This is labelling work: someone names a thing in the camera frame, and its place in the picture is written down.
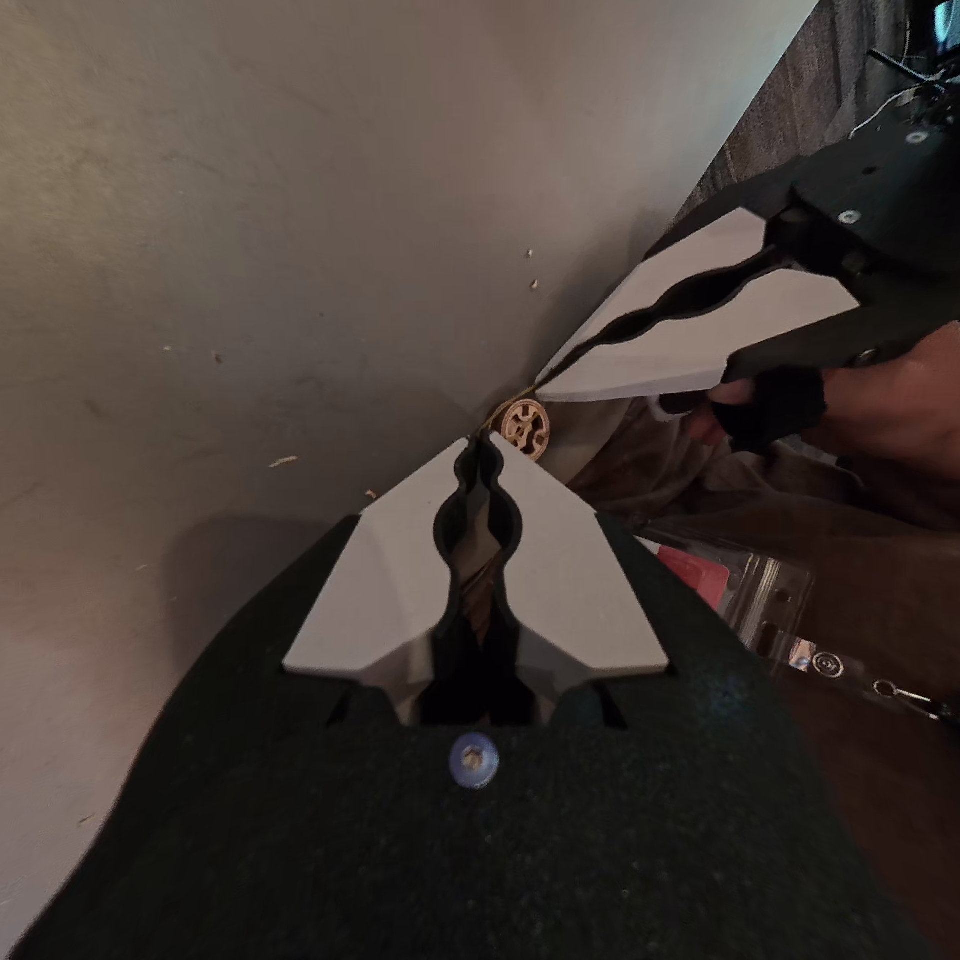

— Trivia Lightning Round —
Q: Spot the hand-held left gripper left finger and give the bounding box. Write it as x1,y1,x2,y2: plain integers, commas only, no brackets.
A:
283,437,480,726

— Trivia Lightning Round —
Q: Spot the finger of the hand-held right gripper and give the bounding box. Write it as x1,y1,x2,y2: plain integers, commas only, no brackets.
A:
536,206,769,381
536,266,861,404

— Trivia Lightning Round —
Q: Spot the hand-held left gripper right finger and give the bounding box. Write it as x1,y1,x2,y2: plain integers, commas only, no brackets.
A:
482,433,670,724

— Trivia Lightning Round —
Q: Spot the yellow rubber band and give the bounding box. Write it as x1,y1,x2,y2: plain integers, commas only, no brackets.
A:
474,384,541,440

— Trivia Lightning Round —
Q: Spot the small wooden gear wheel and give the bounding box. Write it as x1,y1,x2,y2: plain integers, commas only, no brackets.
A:
491,399,552,462

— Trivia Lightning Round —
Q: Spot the grey desk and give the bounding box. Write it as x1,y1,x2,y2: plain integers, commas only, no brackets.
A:
0,0,822,954

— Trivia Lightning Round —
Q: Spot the person's right hand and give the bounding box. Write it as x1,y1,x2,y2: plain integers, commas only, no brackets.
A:
686,322,960,481

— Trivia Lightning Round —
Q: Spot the clear badge holder red card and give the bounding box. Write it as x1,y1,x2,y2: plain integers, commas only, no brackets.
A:
641,536,819,676

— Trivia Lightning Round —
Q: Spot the tangle of cables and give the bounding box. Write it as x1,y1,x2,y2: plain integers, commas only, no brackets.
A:
847,45,960,140

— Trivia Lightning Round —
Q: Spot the metal lanyard clip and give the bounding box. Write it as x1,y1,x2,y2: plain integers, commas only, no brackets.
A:
873,677,955,723

